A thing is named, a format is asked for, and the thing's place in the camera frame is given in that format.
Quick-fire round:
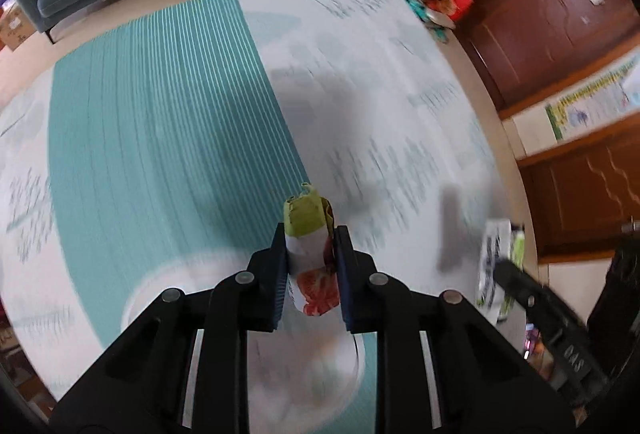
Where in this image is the green black snack wrapper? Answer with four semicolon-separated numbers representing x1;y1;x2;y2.
475;218;525;326

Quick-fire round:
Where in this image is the giraffe height chart poster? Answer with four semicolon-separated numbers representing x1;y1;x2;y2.
544;50;639;142

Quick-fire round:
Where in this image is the teal patterned tablecloth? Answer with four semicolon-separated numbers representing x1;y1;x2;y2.
1;0;515;433

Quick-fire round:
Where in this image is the red green snack wrapper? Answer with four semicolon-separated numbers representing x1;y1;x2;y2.
283;183;340;317

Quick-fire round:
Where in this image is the cardboard box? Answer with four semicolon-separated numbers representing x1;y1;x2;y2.
0;4;36;50

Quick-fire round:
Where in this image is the brown wooden door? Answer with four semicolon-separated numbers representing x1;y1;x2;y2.
457;0;639;111

